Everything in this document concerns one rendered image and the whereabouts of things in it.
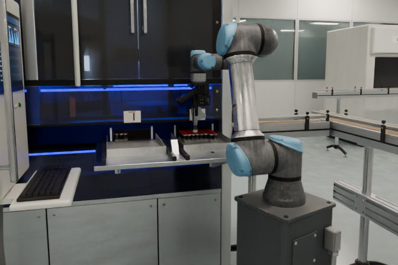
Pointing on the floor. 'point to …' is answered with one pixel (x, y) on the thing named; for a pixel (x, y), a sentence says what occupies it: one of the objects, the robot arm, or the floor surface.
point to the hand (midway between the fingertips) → (194, 122)
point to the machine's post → (225, 123)
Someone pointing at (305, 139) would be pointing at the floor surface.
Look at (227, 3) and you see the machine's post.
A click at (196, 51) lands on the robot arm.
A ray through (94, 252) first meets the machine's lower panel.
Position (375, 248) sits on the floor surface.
